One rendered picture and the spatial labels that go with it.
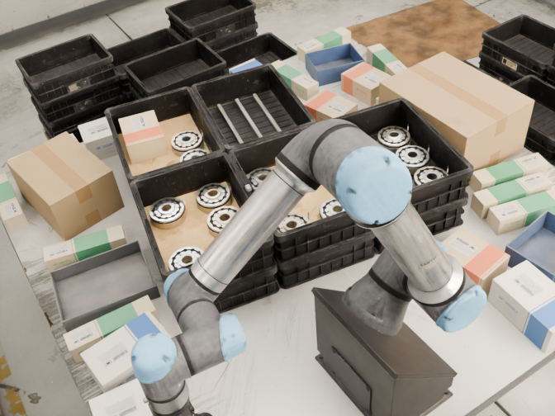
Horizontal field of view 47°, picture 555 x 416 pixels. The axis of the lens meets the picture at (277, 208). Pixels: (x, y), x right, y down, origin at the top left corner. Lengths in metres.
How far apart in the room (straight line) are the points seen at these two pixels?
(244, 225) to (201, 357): 0.24
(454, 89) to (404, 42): 2.07
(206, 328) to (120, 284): 0.83
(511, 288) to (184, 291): 0.90
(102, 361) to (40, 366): 1.10
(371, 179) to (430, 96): 1.19
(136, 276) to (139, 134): 0.46
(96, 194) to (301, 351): 0.83
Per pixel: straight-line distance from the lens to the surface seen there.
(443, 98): 2.15
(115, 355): 1.66
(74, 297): 1.93
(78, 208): 2.06
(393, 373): 1.32
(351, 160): 1.01
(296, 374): 1.65
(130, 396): 1.59
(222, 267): 1.16
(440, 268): 1.25
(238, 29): 3.47
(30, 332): 2.86
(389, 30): 4.37
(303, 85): 2.47
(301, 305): 1.77
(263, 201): 1.14
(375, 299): 1.43
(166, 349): 1.08
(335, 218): 1.67
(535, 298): 1.74
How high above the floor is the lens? 2.11
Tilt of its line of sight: 44 degrees down
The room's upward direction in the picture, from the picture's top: 6 degrees counter-clockwise
